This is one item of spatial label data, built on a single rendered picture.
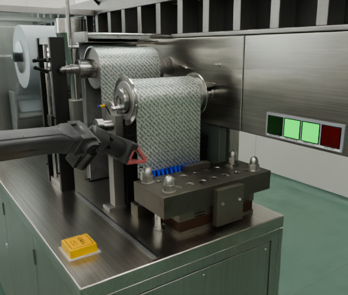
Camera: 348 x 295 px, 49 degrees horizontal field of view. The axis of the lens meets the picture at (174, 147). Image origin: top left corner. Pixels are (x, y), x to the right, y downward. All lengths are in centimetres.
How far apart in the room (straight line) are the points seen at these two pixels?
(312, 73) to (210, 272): 60
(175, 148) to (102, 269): 46
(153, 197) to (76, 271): 27
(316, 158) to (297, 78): 295
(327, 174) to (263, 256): 278
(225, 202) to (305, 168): 304
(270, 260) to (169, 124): 53
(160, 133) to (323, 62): 50
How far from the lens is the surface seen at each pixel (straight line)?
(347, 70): 101
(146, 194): 106
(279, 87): 113
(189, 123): 123
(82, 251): 101
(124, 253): 101
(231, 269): 117
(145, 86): 115
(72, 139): 95
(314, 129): 106
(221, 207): 110
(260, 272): 127
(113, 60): 135
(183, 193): 102
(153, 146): 117
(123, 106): 113
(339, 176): 391
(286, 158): 424
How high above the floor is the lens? 140
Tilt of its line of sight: 15 degrees down
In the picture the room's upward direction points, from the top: straight up
